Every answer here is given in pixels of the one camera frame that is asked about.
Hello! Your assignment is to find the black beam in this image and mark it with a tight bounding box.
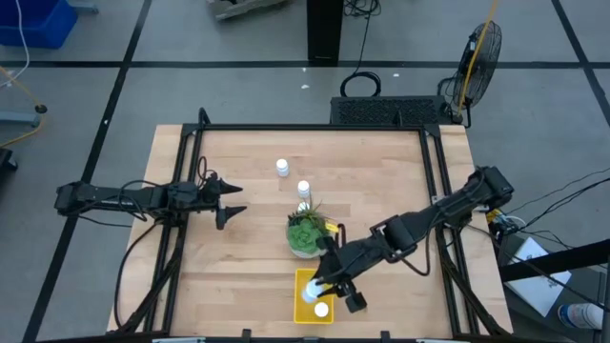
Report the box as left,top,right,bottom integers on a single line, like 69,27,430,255
498,237,610,283

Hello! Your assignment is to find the black coiled floor cable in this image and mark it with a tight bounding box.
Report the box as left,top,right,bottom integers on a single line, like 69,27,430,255
338,0,382,99

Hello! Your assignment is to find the grey metal base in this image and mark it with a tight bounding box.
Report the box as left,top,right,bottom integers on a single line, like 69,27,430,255
205,0,292,23

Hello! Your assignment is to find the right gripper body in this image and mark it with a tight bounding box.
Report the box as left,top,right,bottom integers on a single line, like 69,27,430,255
317,236,382,314

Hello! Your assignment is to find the black floor object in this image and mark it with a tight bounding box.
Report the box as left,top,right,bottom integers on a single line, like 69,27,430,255
0,147,19,172

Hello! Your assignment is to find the white blue can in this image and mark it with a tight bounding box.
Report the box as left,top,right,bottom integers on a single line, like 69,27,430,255
557,302,605,331

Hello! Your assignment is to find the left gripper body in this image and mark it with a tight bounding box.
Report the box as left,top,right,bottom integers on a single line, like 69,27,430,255
197,173,229,231

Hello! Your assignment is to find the white paper sheet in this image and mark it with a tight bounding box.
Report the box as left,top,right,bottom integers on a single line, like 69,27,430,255
503,236,573,318

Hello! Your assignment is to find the artificial plant in patterned pot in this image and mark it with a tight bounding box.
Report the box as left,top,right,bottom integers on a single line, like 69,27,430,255
285,192,335,260

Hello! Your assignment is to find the yellow plastic basket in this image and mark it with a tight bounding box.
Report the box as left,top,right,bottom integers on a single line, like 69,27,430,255
293,267,336,326

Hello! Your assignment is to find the black floor fan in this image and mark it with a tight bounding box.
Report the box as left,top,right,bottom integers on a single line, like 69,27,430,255
437,19,504,129

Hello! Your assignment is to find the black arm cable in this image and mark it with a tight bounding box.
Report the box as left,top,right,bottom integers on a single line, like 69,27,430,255
112,219,161,330

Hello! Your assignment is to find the white cable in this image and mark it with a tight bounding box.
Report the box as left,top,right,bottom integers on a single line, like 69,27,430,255
0,0,31,90

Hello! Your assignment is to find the yellow floor cable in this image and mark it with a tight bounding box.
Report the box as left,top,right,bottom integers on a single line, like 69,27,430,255
0,66,47,149

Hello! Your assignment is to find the black pillar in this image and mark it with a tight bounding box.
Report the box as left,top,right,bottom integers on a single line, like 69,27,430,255
306,0,345,67

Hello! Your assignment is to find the blue plastic bin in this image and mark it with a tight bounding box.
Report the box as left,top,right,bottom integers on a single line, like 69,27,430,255
0,0,79,50

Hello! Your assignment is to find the grey stand leg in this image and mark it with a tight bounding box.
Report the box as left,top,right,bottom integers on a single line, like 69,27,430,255
0,111,42,129

